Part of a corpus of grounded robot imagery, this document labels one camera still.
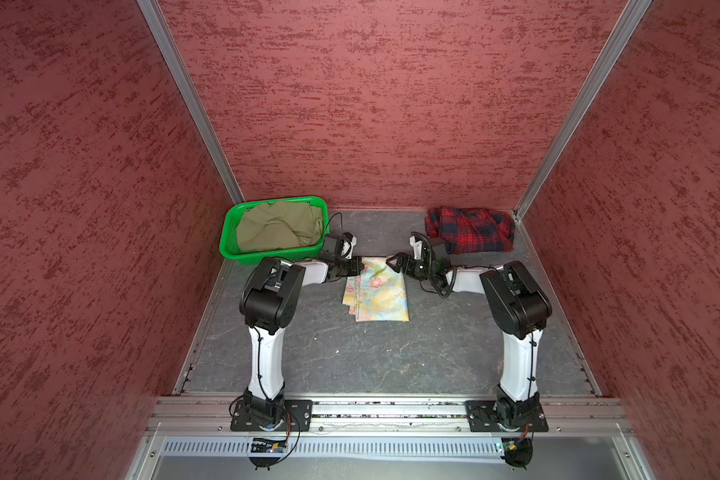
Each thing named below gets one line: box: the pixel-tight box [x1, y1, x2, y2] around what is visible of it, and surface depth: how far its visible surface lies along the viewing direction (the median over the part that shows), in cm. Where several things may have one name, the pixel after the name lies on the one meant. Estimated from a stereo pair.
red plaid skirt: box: [425, 206, 515, 255], surface depth 109 cm
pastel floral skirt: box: [342, 256, 409, 322], surface depth 96 cm
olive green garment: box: [236, 201, 323, 252], surface depth 112 cm
